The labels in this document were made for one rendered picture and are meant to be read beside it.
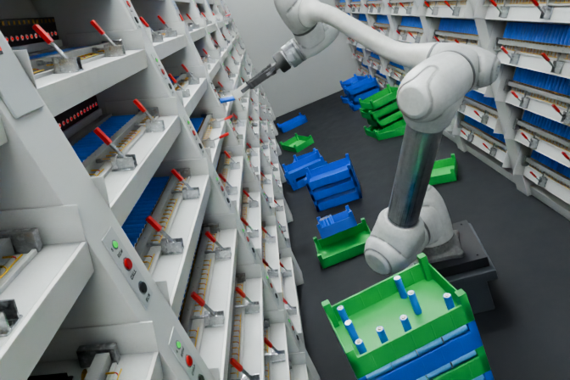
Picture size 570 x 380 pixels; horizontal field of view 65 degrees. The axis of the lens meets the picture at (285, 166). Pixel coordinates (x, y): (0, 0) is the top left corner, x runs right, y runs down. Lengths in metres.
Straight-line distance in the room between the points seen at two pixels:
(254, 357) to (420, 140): 0.70
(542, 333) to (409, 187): 0.70
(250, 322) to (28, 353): 0.84
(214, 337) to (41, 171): 0.52
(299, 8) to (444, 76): 0.55
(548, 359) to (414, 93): 0.97
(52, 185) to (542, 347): 1.52
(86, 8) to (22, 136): 0.72
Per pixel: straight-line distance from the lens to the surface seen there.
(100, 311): 0.67
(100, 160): 0.87
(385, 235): 1.50
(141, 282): 0.69
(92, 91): 0.85
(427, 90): 1.13
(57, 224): 0.62
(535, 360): 1.71
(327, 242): 2.51
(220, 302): 1.06
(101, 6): 1.27
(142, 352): 0.70
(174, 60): 1.95
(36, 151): 0.61
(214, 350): 0.94
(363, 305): 1.26
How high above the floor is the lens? 1.28
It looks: 19 degrees down
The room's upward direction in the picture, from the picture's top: 24 degrees counter-clockwise
